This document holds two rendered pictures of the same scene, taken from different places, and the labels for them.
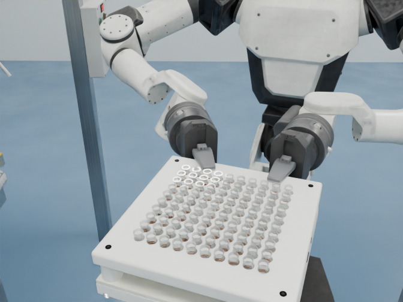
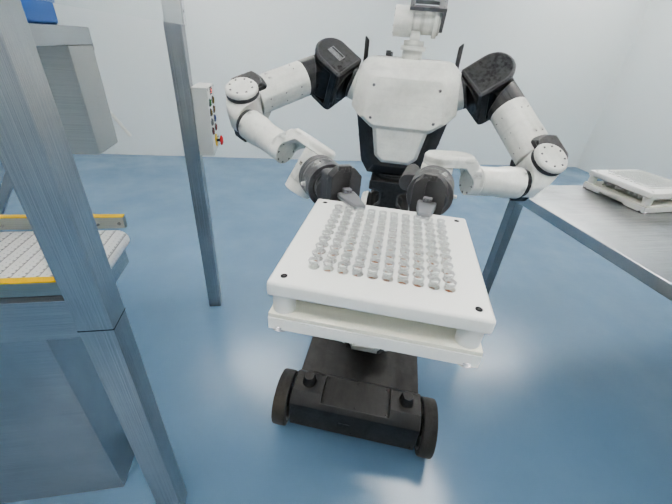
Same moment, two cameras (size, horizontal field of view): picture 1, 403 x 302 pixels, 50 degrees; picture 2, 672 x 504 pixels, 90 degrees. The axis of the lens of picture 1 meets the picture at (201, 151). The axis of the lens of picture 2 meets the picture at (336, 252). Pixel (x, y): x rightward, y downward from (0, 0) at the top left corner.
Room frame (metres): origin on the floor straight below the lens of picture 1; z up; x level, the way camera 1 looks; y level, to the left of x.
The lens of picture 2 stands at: (0.08, 0.12, 1.26)
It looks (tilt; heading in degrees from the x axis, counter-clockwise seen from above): 32 degrees down; 348
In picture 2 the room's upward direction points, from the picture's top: 5 degrees clockwise
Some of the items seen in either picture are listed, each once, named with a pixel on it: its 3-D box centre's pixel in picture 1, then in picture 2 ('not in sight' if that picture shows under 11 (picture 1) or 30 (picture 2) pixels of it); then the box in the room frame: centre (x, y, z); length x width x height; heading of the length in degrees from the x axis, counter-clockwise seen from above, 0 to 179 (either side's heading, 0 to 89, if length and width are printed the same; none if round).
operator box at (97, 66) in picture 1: (97, 38); (206, 119); (1.65, 0.40, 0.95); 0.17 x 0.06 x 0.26; 0
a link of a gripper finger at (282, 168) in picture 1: (280, 169); (425, 207); (0.55, -0.12, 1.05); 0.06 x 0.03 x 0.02; 152
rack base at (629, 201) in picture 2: not in sight; (636, 195); (1.06, -1.21, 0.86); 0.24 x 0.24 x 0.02; 4
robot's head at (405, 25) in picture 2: not in sight; (414, 27); (1.05, -0.23, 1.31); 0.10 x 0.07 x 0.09; 70
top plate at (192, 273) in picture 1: (219, 219); (383, 249); (0.46, -0.02, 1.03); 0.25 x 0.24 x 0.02; 70
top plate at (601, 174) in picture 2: not in sight; (643, 182); (1.06, -1.21, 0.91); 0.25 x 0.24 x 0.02; 4
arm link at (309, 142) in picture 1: (297, 154); (429, 199); (0.63, -0.16, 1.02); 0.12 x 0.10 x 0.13; 152
